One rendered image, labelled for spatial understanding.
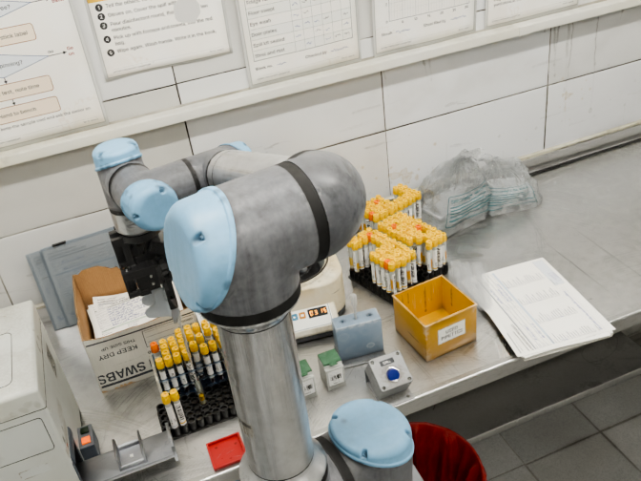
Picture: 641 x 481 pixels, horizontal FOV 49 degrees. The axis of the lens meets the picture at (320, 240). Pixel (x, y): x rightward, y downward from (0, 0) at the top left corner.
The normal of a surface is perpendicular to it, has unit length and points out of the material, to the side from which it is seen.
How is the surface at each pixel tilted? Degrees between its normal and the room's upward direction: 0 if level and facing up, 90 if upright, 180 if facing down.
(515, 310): 0
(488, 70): 90
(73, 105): 95
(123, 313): 1
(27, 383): 0
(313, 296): 90
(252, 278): 95
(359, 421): 9
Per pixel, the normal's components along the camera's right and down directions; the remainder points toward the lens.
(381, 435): 0.04, -0.86
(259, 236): 0.44, 0.00
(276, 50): 0.33, 0.52
